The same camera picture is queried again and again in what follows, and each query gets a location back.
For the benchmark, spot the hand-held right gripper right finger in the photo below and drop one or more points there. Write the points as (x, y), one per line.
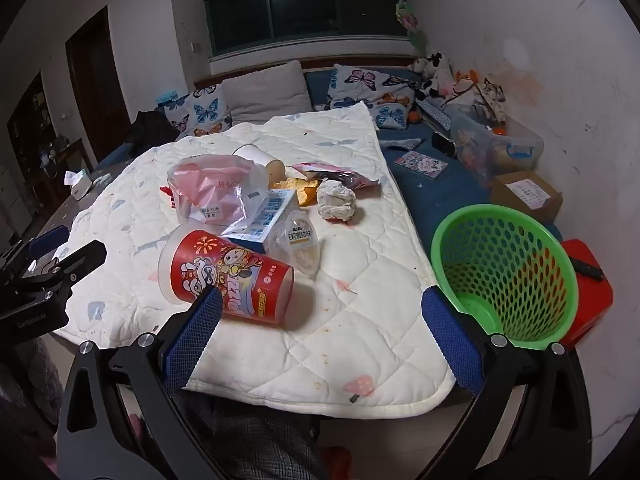
(450, 340)

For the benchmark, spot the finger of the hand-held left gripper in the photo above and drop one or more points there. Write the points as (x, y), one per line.
(49, 241)
(82, 262)

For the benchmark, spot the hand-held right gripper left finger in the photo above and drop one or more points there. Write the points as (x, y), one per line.
(195, 340)

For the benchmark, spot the green plastic basket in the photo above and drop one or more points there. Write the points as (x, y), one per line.
(475, 310)

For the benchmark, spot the red instant noodle cup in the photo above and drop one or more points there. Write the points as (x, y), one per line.
(235, 270)

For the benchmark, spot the clear plastic jelly cup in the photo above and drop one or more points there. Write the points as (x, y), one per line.
(300, 240)

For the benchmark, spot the pink plastic bag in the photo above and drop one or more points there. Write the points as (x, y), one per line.
(210, 185)

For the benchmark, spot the white and blue milk carton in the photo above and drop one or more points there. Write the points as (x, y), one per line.
(272, 210)

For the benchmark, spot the white paper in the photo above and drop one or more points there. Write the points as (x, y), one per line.
(335, 200)

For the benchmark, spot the orange snack wrapper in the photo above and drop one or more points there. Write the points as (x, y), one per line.
(305, 190)

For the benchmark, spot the pink snack packet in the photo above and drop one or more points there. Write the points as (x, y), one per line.
(345, 177)

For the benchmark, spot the white paper cup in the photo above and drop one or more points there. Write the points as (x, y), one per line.
(250, 152)

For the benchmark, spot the white tissue box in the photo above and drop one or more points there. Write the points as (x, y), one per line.
(80, 187)

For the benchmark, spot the white quilted printed mat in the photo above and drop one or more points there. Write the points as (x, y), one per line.
(350, 310)

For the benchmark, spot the person's plaid trousers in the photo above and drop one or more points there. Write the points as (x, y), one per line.
(250, 440)

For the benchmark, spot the dark shelf unit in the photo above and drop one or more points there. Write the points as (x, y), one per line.
(30, 110)

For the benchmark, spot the red stool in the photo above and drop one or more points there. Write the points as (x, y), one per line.
(592, 305)

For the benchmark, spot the black clothing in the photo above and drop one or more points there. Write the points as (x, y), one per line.
(150, 127)

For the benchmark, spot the black remote control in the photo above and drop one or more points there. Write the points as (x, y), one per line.
(587, 269)

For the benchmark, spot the blue sofa bed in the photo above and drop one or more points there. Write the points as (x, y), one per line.
(450, 185)

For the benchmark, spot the dark wooden door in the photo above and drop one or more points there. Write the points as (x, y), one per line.
(95, 85)

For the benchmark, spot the cardboard box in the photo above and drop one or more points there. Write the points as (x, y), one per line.
(525, 195)

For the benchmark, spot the pink picture booklet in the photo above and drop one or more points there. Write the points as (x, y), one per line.
(420, 164)

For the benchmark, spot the butterfly print pillow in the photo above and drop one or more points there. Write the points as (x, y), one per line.
(365, 85)
(205, 110)

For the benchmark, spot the black handheld device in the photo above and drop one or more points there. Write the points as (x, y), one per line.
(444, 144)

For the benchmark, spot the clear plastic storage bin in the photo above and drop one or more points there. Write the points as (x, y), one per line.
(500, 150)

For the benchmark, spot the small orange ball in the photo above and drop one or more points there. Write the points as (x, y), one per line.
(414, 118)

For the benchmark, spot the patterned flat strip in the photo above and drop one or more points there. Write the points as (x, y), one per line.
(434, 114)

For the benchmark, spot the grey pillow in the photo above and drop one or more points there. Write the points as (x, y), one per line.
(265, 92)

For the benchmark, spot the orange fox plush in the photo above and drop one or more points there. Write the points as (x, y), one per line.
(465, 79)

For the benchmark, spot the black and white cow plush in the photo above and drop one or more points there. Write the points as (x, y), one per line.
(435, 67)

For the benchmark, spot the hanging toy decoration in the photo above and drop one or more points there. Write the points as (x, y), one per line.
(410, 20)

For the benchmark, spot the dark window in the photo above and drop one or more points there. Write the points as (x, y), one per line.
(300, 15)

